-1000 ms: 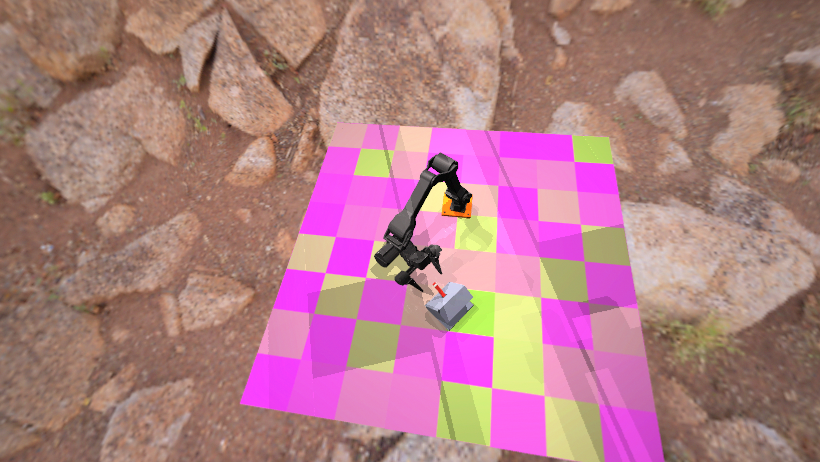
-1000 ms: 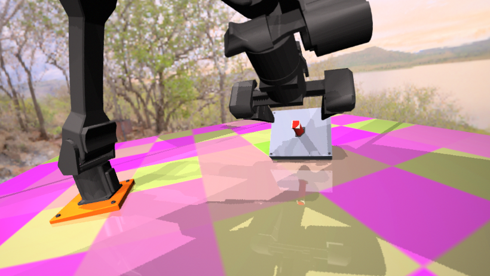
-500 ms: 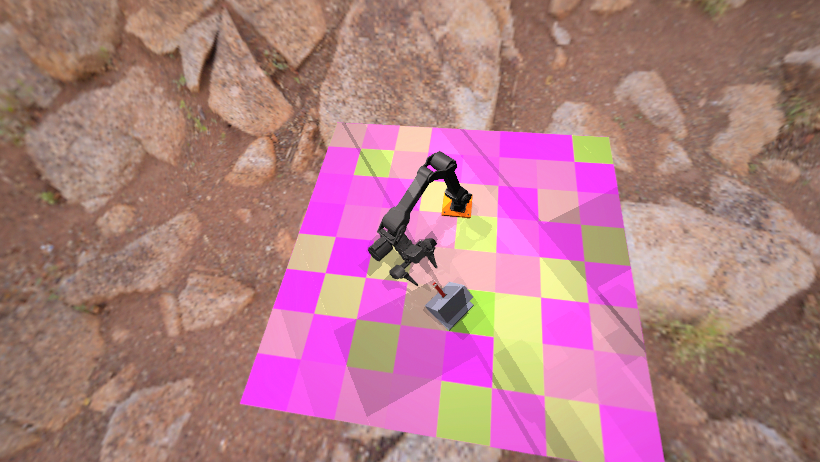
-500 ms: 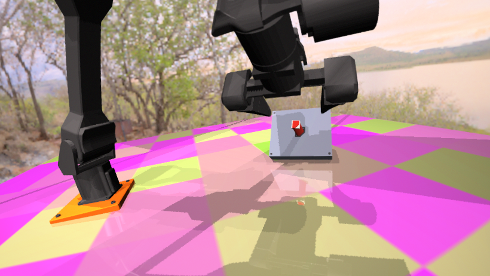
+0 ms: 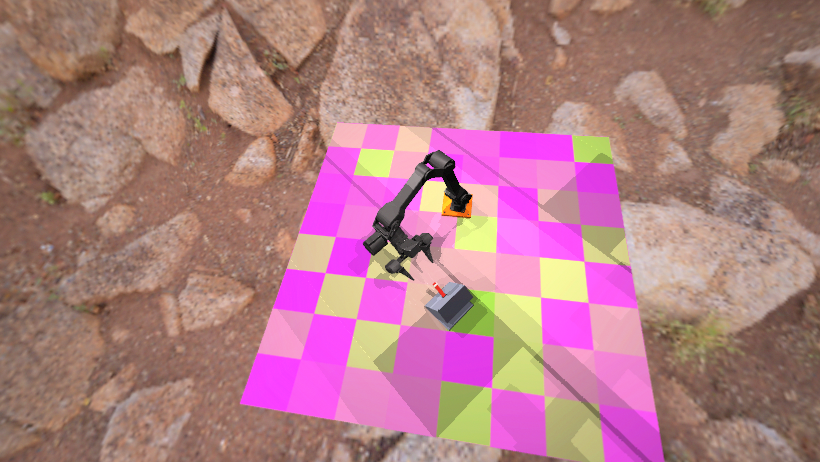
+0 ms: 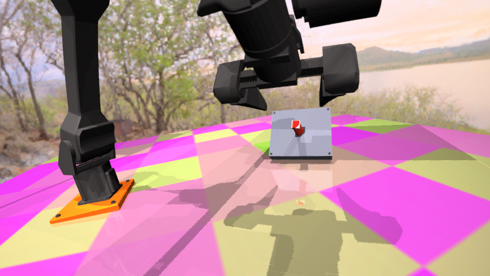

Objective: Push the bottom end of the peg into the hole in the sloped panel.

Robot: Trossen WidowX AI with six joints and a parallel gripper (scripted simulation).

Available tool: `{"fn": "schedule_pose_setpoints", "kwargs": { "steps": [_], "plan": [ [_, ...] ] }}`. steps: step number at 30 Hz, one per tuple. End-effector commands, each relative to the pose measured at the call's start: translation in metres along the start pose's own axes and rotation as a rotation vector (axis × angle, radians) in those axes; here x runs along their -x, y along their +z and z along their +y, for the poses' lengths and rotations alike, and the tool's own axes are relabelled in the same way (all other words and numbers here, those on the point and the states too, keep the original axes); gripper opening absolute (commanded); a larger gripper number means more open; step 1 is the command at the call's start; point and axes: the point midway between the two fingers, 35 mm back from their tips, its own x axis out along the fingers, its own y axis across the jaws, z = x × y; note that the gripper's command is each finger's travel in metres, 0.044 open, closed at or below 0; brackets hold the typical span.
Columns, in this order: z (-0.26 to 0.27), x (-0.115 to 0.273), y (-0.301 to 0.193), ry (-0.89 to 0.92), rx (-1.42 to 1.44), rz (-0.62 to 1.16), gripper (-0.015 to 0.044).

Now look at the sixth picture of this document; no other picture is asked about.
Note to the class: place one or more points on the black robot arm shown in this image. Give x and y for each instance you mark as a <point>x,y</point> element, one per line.
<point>87,137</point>

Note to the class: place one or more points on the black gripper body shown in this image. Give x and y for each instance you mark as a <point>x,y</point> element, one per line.
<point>281,66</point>

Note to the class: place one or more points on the dark red peg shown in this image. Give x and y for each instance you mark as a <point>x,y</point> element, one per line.
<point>296,126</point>

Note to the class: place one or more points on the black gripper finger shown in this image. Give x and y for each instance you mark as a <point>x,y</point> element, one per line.
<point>324,96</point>
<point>253,99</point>

